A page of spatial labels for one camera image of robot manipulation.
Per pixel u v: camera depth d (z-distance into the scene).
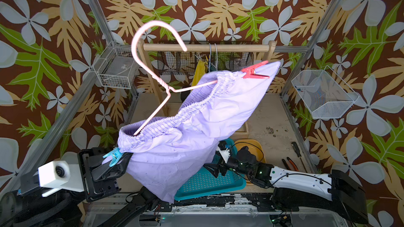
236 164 0.63
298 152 0.90
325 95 0.82
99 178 0.27
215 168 0.63
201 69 0.77
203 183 0.80
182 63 0.99
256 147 0.90
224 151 0.63
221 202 0.75
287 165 0.85
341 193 0.41
